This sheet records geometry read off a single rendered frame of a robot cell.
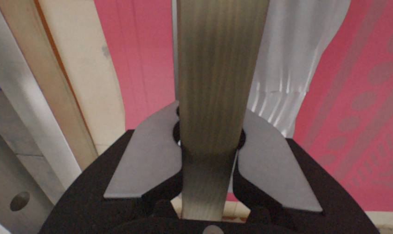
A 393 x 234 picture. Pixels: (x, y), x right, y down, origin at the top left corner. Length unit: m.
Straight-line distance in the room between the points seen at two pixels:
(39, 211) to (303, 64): 0.37
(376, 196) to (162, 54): 0.37
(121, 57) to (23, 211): 0.23
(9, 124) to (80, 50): 2.06
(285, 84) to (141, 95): 0.15
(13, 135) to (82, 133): 2.09
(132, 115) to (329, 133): 0.24
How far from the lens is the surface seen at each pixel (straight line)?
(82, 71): 0.21
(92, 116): 0.24
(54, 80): 0.21
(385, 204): 0.42
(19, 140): 2.34
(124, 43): 0.18
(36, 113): 0.22
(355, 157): 0.30
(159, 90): 0.18
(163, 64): 0.17
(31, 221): 0.33
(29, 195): 0.32
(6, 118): 2.21
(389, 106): 0.27
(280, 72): 0.18
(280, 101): 0.19
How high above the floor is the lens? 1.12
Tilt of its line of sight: 58 degrees down
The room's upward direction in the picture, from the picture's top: 174 degrees counter-clockwise
